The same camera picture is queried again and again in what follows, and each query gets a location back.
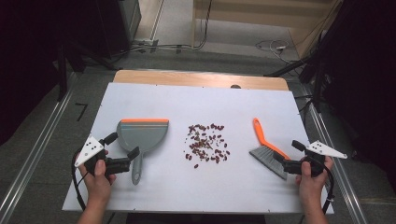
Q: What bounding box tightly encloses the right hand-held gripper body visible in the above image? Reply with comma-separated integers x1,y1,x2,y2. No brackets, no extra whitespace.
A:
282,140,348,178

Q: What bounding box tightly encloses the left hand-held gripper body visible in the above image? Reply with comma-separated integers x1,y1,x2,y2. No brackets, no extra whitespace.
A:
74,135,132,180

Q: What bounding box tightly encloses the orange brush with grey bristles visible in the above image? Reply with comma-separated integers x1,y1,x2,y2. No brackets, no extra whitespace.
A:
248,117,292,181

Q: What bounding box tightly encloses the grey dustpan with orange lip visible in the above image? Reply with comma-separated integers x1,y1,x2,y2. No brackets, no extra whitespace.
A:
116,118,170,187

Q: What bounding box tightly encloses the pile of red beans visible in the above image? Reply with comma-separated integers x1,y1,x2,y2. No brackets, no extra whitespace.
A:
183,122,232,170

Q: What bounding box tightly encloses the person's left hand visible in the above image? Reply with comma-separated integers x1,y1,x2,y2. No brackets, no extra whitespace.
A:
78,150,117,203

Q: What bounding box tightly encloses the person's right hand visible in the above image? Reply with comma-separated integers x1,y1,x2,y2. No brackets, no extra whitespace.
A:
295,155,334,203

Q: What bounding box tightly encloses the black metal stand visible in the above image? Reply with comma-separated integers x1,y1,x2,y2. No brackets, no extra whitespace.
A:
55,42,70,103
310,31,327,114

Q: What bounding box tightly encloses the wooden table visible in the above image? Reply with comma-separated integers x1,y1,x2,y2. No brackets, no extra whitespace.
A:
112,69,290,92

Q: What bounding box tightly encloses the black cabinet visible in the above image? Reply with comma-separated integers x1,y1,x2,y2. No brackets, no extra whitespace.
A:
95,0,143,60

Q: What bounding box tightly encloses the light wooden shelf unit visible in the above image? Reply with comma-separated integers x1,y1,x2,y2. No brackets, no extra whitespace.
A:
191,0,344,60

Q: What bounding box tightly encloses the metal floor rail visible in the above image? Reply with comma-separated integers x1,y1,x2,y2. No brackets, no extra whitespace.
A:
0,72,78,224
300,89,369,224

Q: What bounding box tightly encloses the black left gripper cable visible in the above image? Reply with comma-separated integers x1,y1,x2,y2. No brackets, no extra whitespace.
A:
71,147,92,213

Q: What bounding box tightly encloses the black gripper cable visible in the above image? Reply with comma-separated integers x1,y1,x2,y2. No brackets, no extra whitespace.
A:
71,147,92,213
320,160,336,216

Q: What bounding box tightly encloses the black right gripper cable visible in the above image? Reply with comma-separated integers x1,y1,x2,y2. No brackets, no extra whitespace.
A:
320,160,336,216

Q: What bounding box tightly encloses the white coiled cable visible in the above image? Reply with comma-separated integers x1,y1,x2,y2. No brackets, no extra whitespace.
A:
255,39,301,65

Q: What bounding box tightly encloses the black hanging cable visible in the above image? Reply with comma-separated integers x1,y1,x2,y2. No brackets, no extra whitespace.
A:
193,0,215,51

